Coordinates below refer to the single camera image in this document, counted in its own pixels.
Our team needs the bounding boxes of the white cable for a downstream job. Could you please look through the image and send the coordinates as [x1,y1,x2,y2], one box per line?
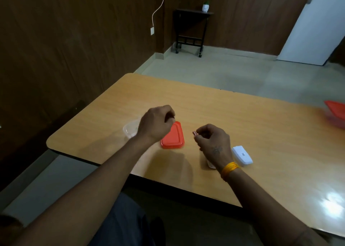
[151,0,166,28]

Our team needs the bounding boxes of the white plastic device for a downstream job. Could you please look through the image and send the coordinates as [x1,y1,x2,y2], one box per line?
[231,145,254,168]

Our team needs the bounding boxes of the person's grey trousers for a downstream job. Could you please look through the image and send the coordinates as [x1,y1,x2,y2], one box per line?
[88,191,150,246]

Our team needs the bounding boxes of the person's left forearm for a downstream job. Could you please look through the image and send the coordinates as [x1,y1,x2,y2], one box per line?
[12,135,162,246]

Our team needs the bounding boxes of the person's right forearm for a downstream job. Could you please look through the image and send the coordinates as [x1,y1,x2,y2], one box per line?
[224,167,330,246]

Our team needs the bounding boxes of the white door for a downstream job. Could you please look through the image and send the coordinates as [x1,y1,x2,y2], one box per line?
[277,0,345,66]

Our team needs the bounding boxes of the person's right hand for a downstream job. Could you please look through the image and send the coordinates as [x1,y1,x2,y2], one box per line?
[194,124,234,171]

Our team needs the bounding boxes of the red plastic lid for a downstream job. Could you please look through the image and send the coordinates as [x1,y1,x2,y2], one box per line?
[160,121,185,149]

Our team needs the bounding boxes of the clear container with red lid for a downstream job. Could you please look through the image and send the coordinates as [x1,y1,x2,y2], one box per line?
[323,100,345,129]

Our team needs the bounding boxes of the yellow wristband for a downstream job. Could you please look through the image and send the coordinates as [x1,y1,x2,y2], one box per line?
[220,161,240,182]

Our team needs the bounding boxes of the black side table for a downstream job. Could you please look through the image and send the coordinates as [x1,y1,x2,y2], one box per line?
[174,8,215,58]

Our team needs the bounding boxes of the person's left hand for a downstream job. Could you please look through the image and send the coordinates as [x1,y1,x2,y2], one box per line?
[137,105,176,144]

